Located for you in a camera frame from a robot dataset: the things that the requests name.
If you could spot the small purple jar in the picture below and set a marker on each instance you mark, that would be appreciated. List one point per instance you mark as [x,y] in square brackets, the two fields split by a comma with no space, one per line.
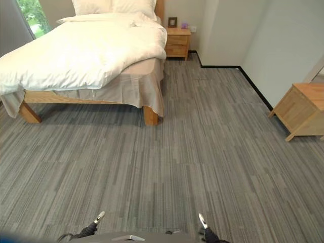
[185,25]

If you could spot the dark picture frame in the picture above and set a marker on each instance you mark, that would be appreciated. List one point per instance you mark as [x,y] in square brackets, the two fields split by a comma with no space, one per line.
[172,22]

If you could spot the window with green view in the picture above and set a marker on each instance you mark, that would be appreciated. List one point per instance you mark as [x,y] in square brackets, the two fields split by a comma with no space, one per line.
[34,16]

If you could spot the wooden nightstand with drawers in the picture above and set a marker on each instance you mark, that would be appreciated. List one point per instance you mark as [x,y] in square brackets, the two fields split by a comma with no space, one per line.
[178,43]

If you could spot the white wall socket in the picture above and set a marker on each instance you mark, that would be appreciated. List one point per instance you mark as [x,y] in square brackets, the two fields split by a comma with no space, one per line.
[193,29]

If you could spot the white pillow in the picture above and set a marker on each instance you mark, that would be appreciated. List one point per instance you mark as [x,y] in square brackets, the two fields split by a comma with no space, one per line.
[91,6]
[135,7]

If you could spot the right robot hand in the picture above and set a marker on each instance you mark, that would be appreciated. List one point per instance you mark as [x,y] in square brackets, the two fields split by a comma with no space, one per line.
[207,231]

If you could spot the light wooden cabinet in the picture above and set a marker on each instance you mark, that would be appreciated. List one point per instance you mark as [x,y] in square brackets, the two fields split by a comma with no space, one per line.
[300,111]

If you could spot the white duvet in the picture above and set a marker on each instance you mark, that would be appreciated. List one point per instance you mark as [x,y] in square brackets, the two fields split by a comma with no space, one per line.
[81,50]

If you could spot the wooden bed frame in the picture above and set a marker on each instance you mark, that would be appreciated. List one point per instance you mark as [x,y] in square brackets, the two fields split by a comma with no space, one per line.
[150,115]

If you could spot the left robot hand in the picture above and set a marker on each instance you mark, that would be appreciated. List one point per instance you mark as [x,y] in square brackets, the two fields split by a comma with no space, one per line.
[90,228]

